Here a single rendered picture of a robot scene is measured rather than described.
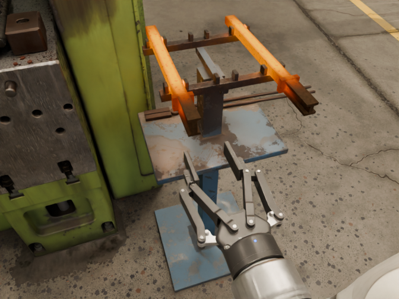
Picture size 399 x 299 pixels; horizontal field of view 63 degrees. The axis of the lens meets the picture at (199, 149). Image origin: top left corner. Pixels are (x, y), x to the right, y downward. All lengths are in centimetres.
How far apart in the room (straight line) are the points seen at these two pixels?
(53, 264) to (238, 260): 125
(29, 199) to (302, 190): 126
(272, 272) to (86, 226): 117
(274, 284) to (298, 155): 156
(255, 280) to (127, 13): 92
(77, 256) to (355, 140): 165
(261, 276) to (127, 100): 100
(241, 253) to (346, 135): 178
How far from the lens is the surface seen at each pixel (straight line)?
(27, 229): 148
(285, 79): 75
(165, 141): 98
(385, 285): 33
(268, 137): 101
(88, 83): 123
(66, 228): 151
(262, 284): 42
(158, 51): 85
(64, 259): 162
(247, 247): 44
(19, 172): 121
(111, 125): 135
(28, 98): 102
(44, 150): 114
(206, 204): 50
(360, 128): 225
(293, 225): 165
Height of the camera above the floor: 137
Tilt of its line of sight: 46 degrees down
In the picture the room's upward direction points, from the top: straight up
